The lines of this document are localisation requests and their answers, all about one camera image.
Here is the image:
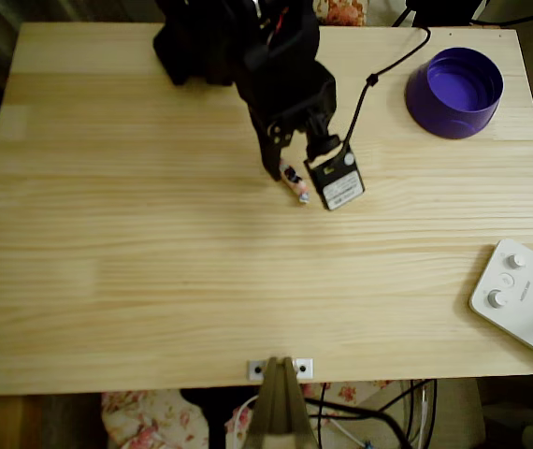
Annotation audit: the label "pink candy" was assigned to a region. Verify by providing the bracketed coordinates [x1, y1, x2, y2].
[278, 158, 312, 206]

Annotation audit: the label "purple plastic bowl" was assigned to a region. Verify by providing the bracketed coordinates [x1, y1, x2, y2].
[404, 46, 505, 141]

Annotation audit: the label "floral cloth behind table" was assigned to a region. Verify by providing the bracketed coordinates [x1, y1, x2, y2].
[312, 0, 371, 27]

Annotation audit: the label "black device behind table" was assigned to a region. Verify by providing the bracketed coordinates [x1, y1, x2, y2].
[405, 0, 488, 27]

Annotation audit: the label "white lamp base with knobs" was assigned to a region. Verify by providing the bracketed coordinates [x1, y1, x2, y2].
[468, 238, 533, 369]

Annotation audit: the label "black pole under table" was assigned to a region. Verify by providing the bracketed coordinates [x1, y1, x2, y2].
[180, 387, 228, 449]

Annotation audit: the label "floral cloth under table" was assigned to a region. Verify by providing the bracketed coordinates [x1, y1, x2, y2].
[101, 381, 394, 449]

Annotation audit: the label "white metal bracket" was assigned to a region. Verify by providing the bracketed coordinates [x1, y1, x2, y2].
[246, 357, 314, 380]

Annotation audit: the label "tan camera mount post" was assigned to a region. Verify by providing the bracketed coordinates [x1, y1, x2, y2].
[245, 355, 319, 449]

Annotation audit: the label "white looped cable below table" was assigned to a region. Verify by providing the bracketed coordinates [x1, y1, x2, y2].
[223, 395, 259, 449]

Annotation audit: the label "thick black cable below table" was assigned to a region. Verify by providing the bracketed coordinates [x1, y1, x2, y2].
[304, 396, 412, 449]

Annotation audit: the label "thin black cables below table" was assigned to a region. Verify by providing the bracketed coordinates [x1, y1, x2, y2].
[401, 378, 439, 449]

